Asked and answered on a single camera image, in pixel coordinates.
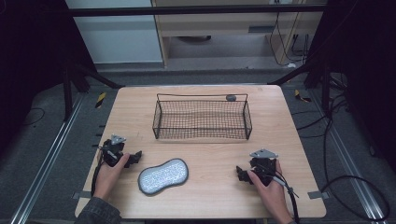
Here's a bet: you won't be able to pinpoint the light wooden shelf unit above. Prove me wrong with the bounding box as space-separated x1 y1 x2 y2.
150 0 326 68

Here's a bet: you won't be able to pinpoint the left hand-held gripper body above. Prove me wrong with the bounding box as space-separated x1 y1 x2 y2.
102 133 127 168

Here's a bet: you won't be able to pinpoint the yellow black striped tape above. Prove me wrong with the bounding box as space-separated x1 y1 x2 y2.
94 91 107 109
293 89 313 104

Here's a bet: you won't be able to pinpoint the black horizontal frame bar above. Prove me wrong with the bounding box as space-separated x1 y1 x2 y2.
66 4 329 18

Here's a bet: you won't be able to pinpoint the left hand-held gripper cable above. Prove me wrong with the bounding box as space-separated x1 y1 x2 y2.
90 145 108 198

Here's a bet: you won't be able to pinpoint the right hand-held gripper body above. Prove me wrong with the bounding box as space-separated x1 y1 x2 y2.
248 148 279 188

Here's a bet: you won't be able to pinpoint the white cabinet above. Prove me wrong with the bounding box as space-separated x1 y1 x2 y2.
64 0 164 65

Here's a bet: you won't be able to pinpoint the black wire mesh basket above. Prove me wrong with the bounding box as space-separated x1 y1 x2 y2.
151 92 254 141

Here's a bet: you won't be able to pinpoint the person's right hand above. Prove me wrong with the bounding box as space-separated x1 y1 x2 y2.
247 160 294 224

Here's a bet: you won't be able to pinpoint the right hand-held gripper cable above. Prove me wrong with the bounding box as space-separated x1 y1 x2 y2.
262 173 301 224

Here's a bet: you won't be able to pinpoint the person's left hand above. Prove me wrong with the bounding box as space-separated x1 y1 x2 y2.
92 152 132 202

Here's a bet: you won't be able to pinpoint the black curtain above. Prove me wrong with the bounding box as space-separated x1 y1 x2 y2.
0 0 98 157
306 0 396 175

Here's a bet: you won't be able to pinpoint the black metal stand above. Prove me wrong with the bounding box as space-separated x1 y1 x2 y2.
61 61 125 123
268 57 332 117

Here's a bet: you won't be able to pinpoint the grey tape piece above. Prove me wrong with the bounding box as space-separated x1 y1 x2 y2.
306 189 331 201
71 190 93 201

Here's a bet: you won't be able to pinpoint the aluminium floor rail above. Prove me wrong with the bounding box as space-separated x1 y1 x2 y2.
309 89 388 224
8 92 86 224

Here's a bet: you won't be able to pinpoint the black hanging cables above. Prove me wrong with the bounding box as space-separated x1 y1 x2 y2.
268 10 312 67

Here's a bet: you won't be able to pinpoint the grey oval scrubbing sponge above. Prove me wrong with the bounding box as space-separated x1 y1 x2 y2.
137 157 191 197

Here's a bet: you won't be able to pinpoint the hand-held gripper cable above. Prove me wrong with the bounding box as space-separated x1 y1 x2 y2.
90 145 108 198
262 173 301 224

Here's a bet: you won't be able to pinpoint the thin black floor cable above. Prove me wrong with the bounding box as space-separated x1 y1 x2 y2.
21 106 47 127

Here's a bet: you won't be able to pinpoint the black floor cable loop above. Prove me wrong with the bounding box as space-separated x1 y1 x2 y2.
319 118 391 222

